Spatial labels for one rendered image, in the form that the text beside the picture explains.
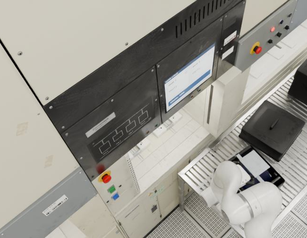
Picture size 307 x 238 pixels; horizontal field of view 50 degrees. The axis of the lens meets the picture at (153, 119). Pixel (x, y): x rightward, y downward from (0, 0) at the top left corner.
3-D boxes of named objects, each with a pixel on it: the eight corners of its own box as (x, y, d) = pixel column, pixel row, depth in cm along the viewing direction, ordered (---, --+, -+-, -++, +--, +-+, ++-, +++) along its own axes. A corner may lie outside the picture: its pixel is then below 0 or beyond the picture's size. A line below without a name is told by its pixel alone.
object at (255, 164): (217, 179, 199) (222, 157, 172) (243, 161, 204) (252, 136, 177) (245, 212, 187) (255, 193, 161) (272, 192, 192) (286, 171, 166)
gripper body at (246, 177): (220, 178, 173) (236, 167, 175) (233, 194, 168) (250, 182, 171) (221, 173, 166) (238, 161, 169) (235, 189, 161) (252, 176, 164)
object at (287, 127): (278, 162, 202) (284, 153, 191) (237, 136, 214) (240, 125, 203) (302, 130, 213) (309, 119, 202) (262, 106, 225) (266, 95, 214)
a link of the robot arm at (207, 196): (232, 192, 161) (220, 177, 164) (211, 208, 158) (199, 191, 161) (229, 196, 168) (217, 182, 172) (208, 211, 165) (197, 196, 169)
